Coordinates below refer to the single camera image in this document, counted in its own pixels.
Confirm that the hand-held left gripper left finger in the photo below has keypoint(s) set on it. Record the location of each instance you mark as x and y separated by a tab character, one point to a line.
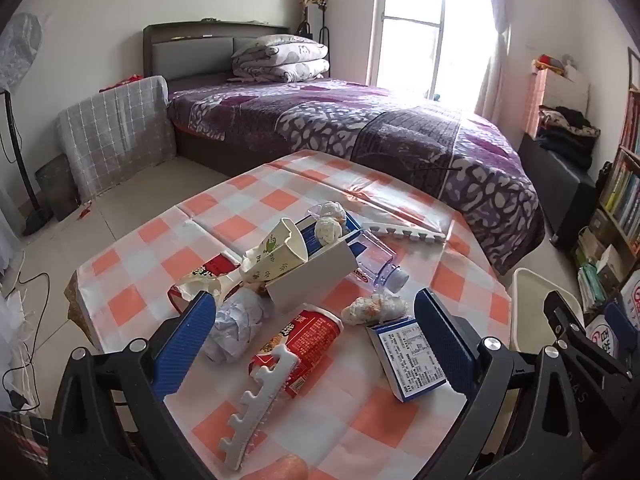
186	347

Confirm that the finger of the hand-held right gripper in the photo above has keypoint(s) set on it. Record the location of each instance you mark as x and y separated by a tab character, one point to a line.
620	322
567	321

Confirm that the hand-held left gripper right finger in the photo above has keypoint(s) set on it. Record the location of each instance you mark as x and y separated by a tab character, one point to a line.
444	347

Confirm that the white plastic bin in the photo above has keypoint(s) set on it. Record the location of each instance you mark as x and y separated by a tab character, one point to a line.
535	305

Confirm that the white paper ball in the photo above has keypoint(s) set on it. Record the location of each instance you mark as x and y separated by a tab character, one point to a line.
235	325

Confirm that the white toothed foam strip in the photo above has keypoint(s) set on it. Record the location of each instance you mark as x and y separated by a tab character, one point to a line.
256	400
400	232

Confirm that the person's left hand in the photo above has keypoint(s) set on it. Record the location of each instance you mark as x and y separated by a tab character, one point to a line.
277	469

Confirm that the blue white carton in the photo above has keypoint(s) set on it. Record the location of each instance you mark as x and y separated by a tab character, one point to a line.
410	360

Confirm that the stack of papers and books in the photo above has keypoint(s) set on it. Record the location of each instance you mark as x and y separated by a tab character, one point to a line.
595	280

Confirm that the long crumpled tissue wad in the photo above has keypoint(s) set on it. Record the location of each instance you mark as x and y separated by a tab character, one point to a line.
375	307

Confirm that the red noodle cup peeled lid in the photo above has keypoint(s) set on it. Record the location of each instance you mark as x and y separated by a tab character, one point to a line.
212	266

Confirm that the clear plastic bottle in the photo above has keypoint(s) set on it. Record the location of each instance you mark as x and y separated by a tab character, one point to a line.
372	260

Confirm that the red noodle cup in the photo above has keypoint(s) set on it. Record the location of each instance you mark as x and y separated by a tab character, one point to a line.
310	336

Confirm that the crushed green print paper cup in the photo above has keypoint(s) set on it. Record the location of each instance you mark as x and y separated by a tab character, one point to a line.
272	255

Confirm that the black storage bench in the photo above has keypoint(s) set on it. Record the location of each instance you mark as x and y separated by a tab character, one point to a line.
560	185

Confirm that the wooden bookshelf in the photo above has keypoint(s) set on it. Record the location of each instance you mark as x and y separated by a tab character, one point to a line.
625	180

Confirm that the white cardboard box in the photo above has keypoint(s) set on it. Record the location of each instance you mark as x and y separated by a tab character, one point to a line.
312	280

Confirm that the orange white checked tablecloth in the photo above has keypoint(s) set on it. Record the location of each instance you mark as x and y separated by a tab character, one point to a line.
240	210

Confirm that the small white tissue ball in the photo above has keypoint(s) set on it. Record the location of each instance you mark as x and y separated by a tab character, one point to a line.
331	211
327	231

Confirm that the blue cardboard box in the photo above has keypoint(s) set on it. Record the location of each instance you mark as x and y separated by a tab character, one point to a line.
311	240

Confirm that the plaid cloth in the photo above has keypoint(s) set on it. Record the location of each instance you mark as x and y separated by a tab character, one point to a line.
22	435

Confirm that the pile of dark clothes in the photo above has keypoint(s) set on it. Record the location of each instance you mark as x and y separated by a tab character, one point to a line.
570	132

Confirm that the dark brown board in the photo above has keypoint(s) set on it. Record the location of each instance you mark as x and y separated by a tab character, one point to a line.
55	187

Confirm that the purple patterned blanket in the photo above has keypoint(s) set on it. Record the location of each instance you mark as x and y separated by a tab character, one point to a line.
400	135

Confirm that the grey checked cloth cover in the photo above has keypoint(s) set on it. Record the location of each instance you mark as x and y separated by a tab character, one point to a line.
117	135

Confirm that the pink grid storage cabinet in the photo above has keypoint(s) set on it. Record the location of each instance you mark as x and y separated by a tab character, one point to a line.
560	95

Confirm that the red cloth item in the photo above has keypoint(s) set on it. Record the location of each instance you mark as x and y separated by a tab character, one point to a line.
127	80

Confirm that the light purple curtain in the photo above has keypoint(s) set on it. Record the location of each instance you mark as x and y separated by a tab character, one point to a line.
497	40

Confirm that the dark wooden bed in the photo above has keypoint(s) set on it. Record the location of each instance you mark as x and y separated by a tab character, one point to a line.
195	50

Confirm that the folded floral quilt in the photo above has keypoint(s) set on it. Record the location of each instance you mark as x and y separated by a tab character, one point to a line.
280	57

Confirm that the window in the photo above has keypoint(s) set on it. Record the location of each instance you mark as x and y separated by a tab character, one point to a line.
425	20

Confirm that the covered standing fan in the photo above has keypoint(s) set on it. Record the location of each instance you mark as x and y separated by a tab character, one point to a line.
20	50

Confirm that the black coat rack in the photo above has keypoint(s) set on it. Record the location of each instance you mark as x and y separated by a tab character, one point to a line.
315	10

